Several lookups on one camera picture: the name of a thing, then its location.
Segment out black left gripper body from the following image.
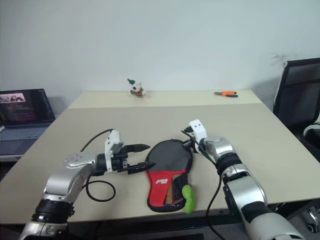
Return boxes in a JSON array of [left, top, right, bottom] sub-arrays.
[[111, 146, 131, 173]]

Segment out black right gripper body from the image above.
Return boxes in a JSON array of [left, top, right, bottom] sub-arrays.
[[183, 136, 201, 154]]

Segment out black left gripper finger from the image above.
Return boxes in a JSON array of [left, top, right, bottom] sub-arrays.
[[124, 143, 151, 154], [126, 161, 157, 175]]

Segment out black and red paddle case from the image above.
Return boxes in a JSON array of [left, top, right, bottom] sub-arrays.
[[146, 139, 196, 213]]

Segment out white plush dog toy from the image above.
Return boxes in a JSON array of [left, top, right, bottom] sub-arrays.
[[126, 78, 148, 99]]

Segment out open laptop computer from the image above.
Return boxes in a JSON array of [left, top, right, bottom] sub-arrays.
[[0, 88, 56, 157]]

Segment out black office chair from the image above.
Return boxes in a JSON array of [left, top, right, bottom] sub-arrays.
[[273, 57, 320, 163]]

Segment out silver black wheeled base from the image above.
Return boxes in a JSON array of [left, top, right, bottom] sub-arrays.
[[298, 203, 320, 235]]

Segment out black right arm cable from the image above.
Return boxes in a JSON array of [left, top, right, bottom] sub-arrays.
[[180, 126, 226, 240]]

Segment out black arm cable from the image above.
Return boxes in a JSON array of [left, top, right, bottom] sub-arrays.
[[180, 126, 226, 240], [79, 128, 117, 202]]

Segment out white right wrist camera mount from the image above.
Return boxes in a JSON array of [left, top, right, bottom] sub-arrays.
[[188, 119, 208, 153]]

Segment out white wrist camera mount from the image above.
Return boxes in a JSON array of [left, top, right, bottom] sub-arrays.
[[104, 129, 125, 173], [188, 119, 208, 153]]

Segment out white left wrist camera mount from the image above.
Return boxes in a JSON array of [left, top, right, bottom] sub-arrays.
[[104, 129, 125, 173]]

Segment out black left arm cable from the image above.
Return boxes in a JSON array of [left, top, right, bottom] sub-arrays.
[[79, 128, 117, 202]]

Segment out green plush keychain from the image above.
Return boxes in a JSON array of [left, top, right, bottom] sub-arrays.
[[181, 184, 196, 215]]

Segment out orange handled pliers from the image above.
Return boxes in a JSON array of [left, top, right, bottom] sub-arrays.
[[214, 90, 239, 98]]

